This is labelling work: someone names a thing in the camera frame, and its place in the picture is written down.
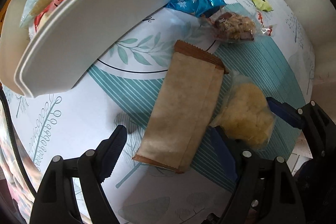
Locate floral pink blue blanket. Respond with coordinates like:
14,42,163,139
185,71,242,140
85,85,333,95
1,105,34,223

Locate clear pack yellow crackers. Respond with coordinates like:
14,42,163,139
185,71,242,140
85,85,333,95
210,71,276,150

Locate blue foil snack packet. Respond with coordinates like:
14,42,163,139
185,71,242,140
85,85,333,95
165,0,226,18

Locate black cable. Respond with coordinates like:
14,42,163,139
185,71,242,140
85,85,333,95
0,87,38,198

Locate nut bar clear wrapper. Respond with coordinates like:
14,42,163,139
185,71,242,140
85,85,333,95
206,11,273,43

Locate white plastic tray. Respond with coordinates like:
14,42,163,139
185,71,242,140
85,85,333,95
1,0,169,98

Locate tree print tablecloth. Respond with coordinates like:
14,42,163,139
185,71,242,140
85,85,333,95
3,0,314,223

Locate brown paper snack bar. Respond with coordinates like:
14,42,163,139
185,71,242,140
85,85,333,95
133,40,228,173

